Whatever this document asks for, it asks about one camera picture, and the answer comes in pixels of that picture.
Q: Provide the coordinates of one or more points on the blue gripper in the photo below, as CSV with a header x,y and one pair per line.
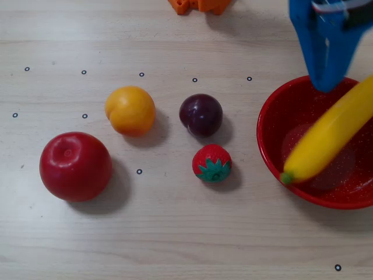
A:
x,y
319,44

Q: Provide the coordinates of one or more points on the yellow toy banana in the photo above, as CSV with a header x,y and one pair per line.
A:
x,y
326,140

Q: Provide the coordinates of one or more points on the red speckled bowl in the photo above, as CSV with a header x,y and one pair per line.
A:
x,y
277,116

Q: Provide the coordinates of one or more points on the dark purple plum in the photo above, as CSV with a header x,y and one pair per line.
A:
x,y
201,115

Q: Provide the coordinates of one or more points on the red toy strawberry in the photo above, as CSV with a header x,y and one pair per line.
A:
x,y
211,159

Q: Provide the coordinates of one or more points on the yellow orange peach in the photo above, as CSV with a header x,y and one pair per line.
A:
x,y
129,111

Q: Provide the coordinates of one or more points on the red toy apple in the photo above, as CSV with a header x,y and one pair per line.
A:
x,y
75,167

